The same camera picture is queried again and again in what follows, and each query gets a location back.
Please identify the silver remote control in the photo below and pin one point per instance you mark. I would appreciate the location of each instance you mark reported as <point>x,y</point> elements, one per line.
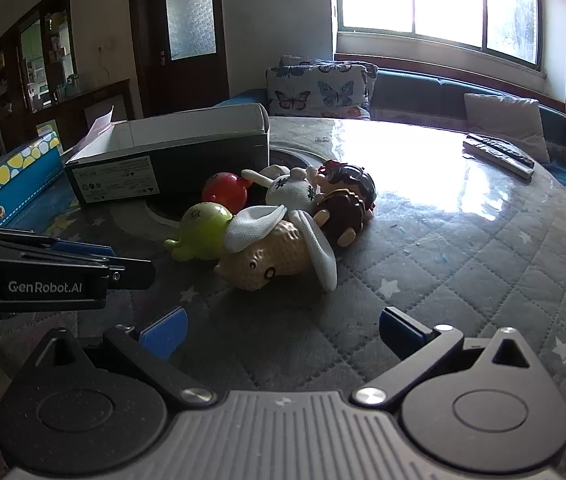
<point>493,159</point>

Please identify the green round toy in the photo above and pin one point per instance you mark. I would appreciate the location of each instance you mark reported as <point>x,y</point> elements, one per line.
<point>200,227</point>

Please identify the blue dotted tissue box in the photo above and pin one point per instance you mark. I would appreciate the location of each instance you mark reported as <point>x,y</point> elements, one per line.
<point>18,175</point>

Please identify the blue sofa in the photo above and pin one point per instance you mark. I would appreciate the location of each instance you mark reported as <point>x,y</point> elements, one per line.
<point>413,90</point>

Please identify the white rabbit toy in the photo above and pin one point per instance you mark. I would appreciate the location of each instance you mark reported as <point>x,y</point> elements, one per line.
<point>288,192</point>

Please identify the grey quilted desktop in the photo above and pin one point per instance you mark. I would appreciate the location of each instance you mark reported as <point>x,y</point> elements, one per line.
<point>463,260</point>

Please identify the dark wooden cabinet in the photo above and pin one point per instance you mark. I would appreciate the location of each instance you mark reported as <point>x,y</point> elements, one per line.
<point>73,105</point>

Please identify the butterfly print pillow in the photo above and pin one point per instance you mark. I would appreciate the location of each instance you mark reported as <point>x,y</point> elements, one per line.
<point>313,92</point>
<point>293,60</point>

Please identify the dark wooden door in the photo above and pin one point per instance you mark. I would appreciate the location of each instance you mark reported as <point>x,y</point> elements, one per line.
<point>183,75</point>

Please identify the peanut toy with white ears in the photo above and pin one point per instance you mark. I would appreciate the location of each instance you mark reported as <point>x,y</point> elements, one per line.
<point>263,260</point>

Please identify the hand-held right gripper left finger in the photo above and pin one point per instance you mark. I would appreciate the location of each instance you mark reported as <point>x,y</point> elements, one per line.
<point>165,335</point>

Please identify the red ball toy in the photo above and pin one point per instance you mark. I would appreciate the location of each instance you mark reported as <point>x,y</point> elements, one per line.
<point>223,190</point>

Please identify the window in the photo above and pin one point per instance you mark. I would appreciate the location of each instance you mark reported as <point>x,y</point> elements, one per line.
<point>438,0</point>

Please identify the dark remote control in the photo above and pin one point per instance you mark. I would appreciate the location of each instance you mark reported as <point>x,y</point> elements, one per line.
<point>505,149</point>

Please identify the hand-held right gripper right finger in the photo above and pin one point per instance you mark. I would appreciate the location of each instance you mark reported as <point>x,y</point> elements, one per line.
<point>399,327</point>

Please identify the white paper sheet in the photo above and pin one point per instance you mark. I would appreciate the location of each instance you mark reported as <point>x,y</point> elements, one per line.
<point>100,125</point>

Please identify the green and yellow carton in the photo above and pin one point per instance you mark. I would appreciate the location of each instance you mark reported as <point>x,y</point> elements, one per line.
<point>47,129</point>

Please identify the grey pillow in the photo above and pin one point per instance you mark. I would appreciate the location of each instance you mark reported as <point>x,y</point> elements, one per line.
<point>508,120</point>

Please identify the black-haired doll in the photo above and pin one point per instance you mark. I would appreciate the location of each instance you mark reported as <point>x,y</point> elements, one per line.
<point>343,205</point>

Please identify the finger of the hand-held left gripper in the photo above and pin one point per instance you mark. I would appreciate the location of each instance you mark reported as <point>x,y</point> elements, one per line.
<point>133,272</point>
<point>83,248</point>

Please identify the black cardboard box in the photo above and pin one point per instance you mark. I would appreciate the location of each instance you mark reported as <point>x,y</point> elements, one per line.
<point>163,165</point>

